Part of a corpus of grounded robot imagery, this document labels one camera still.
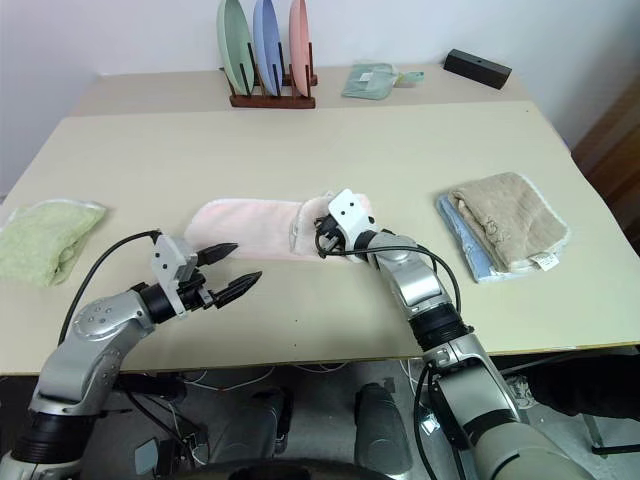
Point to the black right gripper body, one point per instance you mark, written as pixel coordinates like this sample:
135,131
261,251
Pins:
331,234

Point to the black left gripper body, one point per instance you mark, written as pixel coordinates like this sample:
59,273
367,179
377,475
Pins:
196,298

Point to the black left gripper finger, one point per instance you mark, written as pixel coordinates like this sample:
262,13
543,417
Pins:
240,286
220,252

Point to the pink towel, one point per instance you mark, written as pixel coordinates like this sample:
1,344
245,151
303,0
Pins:
240,222

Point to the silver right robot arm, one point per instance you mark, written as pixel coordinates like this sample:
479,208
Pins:
415,280

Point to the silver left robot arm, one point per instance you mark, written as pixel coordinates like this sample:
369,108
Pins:
95,320

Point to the light blue towel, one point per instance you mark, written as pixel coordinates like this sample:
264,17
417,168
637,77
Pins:
457,237

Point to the green towel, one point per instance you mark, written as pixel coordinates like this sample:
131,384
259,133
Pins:
40,235

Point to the beige towel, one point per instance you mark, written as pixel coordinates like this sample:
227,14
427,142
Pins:
515,210

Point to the dark rounded shape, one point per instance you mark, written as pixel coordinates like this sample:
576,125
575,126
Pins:
272,420
382,425

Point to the brown wooden plate rack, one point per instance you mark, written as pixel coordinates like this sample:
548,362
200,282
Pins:
272,101

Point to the folded pale green cloth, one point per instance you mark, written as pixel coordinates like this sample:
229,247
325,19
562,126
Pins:
367,80

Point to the small pale green packet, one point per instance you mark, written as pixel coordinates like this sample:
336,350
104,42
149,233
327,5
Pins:
411,79

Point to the pink plate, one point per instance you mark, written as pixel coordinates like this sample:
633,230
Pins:
298,40

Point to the blue plate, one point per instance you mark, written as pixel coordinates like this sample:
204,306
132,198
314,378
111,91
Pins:
266,35

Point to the green plate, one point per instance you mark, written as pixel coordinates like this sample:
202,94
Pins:
232,40

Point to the black rectangular box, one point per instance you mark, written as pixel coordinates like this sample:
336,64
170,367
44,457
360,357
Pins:
477,67

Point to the black bulky object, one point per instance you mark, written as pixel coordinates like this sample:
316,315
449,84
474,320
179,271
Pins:
585,380

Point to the brown wooden cabinet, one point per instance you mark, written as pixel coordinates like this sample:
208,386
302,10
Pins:
612,150

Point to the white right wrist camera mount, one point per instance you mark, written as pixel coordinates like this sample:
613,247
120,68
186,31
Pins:
352,212

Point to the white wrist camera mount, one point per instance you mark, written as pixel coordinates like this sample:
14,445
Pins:
352,212
167,257

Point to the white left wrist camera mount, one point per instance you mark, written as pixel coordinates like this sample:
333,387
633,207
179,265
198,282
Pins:
167,257

